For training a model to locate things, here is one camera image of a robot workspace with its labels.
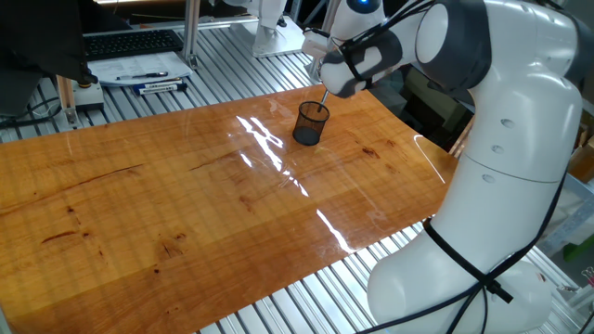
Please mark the green object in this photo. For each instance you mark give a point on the green object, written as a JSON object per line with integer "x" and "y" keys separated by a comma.
{"x": 582, "y": 248}

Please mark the wooden strip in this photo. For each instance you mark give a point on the wooden strip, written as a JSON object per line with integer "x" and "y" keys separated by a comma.
{"x": 66, "y": 99}

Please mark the black and grey pen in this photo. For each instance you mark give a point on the black and grey pen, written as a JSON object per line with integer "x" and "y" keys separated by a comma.
{"x": 322, "y": 101}

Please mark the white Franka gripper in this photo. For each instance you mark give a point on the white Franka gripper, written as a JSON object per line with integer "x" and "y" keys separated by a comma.
{"x": 315, "y": 46}

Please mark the aluminium profile rail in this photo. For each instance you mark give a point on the aluminium profile rail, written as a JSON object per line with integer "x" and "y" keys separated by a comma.
{"x": 223, "y": 21}

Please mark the black mesh pen holder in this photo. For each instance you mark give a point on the black mesh pen holder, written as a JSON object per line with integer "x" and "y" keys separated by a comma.
{"x": 308, "y": 127}

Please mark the wood-grain table mat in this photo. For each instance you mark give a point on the wood-grain table mat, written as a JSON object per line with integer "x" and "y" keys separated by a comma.
{"x": 162, "y": 222}

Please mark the binder clips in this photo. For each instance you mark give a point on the binder clips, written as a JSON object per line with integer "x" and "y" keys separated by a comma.
{"x": 588, "y": 274}

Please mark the blue and white marker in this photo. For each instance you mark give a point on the blue and white marker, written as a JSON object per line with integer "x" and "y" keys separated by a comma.
{"x": 160, "y": 88}

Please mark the aluminium profile post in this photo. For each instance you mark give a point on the aluminium profile post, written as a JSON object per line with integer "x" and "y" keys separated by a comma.
{"x": 191, "y": 28}

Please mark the white box with knob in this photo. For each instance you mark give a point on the white box with knob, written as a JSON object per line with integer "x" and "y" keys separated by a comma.
{"x": 88, "y": 97}

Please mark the wooden stick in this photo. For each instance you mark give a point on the wooden stick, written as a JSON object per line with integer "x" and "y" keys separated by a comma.
{"x": 466, "y": 139}
{"x": 459, "y": 137}

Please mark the white paper stack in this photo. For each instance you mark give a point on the white paper stack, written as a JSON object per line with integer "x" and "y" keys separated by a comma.
{"x": 139, "y": 65}

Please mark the black computer keyboard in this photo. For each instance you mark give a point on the black computer keyboard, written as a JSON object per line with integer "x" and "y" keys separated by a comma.
{"x": 132, "y": 44}

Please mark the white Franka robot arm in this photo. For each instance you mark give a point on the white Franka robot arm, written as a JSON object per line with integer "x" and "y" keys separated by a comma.
{"x": 510, "y": 185}

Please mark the black pen on papers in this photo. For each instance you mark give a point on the black pen on papers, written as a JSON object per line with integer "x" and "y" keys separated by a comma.
{"x": 153, "y": 74}

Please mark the brown cardboard box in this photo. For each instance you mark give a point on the brown cardboard box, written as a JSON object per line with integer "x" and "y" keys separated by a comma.
{"x": 584, "y": 160}

